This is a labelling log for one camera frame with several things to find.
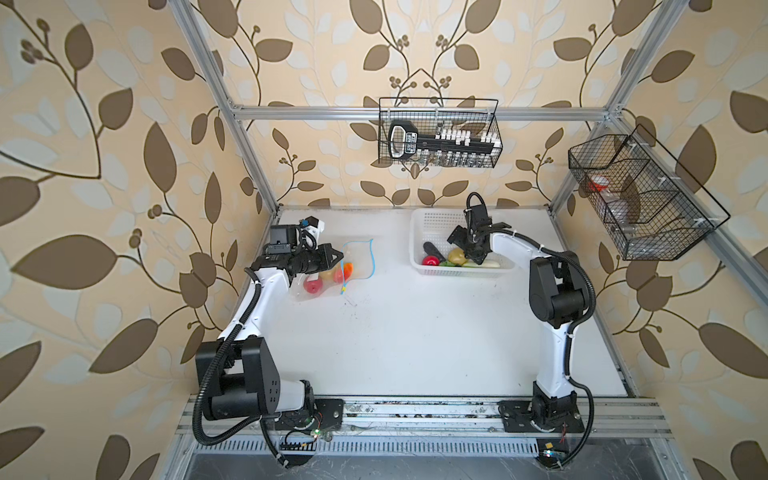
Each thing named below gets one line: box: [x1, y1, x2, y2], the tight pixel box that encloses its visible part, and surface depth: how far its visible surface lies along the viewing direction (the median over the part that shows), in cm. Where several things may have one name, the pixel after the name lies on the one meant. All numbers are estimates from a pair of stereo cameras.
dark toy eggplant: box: [423, 241, 446, 262], surface depth 107 cm
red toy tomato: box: [422, 255, 441, 266], surface depth 101 cm
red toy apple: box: [303, 276, 323, 295], surface depth 96 cm
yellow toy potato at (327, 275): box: [319, 267, 335, 281], surface depth 98 cm
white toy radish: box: [462, 259, 501, 268], surface depth 98 cm
